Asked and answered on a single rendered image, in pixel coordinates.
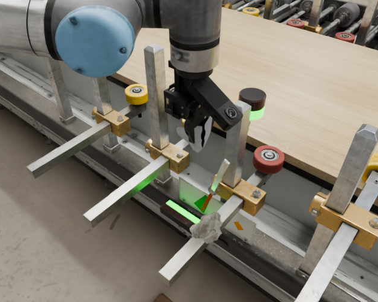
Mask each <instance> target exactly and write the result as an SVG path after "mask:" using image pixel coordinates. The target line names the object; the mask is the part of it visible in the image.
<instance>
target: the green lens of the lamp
mask: <svg viewBox="0 0 378 302"><path fill-rule="evenodd" d="M264 108H265V107H263V108H262V109H261V110H259V111H251V113H250V120H257V119H260V118H261V117H262V116H263V112H264Z"/></svg>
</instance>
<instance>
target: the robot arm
mask: <svg viewBox="0 0 378 302"><path fill-rule="evenodd" d="M222 1H223V0H0V52H5V53H14V54H20V55H30V56H39V57H45V58H51V59H53V60H56V61H64V62H65V63H66V64H67V65H68V66H69V67H70V68H71V69H72V70H73V71H75V72H77V73H79V74H81V75H83V76H87V77H94V78H100V77H107V76H110V75H112V74H114V73H116V72H117V71H119V70H120V69H121V68H122V67H123V66H124V64H125V63H126V61H128V59H129V58H130V56H131V54H132V52H133V50H134V45H135V41H136V39H137V36H138V34H139V32H140V30H141V28H158V29H169V41H170V60H168V65H169V67H170V68H172V69H174V79H175V82H174V83H172V84H171V85H169V88H167V89H166V90H164V110H165V112H166V113H168V114H170V115H172V116H173V117H175V118H177V119H181V118H183V119H185V121H184V127H178V128H177V133H178V135H179V136H180V137H182V138H183V139H184V140H185V141H187V142H188V143H189V144H190V146H191V148H192V149H193V150H194V151H195V152H197V153H199V151H201V150H202V149H203V148H204V146H205V144H206V142H207V140H208V137H209V135H210V132H211V129H212V127H213V124H214V121H216V123H217V124H218V125H219V126H220V127H221V128H222V130H223V131H228V130H230V129H231V128H232V127H234V126H235V125H236V124H237V123H238V122H239V121H240V120H241V119H242V117H243V113H242V112H241V111H240V110H239V109H238V108H237V106H236V105H234V103H233V102H231V100H230V99H229V98H228V97H227V96H226V95H225V94H224V92H223V91H222V90H221V89H220V88H219V87H218V86H217V85H216V84H215V83H214V82H213V81H212V79H211V78H210V77H209V76H210V75H211V74H212V73H213V69H214V68H215V67H216V66H217V65H218V63H219V57H220V30H221V11H222ZM173 87H174V88H173ZM171 88H173V89H171ZM170 89H171V90H170ZM166 98H168V99H169V108H167V102H166Z"/></svg>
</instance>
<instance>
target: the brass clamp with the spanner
mask: <svg viewBox="0 0 378 302"><path fill-rule="evenodd" d="M218 187H219V189H220V190H219V191H218V193H217V195H219V196H220V197H222V198H224V199H225V200H227V201H228V199H229V198H230V197H231V196H232V195H233V194H234V195H236V196H238V197H240V198H241V199H243V200H244V202H243V206H242V210H243V211H245V212H247V213H248V214H250V215H252V216H255V215H256V214H257V212H258V211H259V210H260V209H261V208H262V207H263V206H264V203H265V198H266V192H265V191H263V190H261V189H259V188H258V187H256V186H254V185H252V184H251V183H248V182H247V181H245V180H243V179H241V181H240V182H239V183H238V184H237V185H236V186H235V187H234V188H232V187H230V186H229V185H227V184H225V183H223V182H222V180H221V182H220V184H219V185H218ZM255 190H259V191H260V194H261V197H260V198H254V197H253V192H254V191H255Z"/></svg>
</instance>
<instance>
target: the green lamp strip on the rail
mask: <svg viewBox="0 0 378 302"><path fill-rule="evenodd" d="M166 204H167V205H169V206H171V207H172V208H173V209H175V210H176V211H177V212H179V213H180V214H182V215H184V216H185V217H186V218H188V219H189V220H191V221H193V222H194V223H195V224H197V223H199V222H200V219H198V218H196V217H195V216H193V215H192V214H191V213H189V212H187V211H186V210H184V209H183V208H182V207H180V206H178V205H177V204H175V203H174V202H173V201H171V200H169V201H168V202H167V203H166Z"/></svg>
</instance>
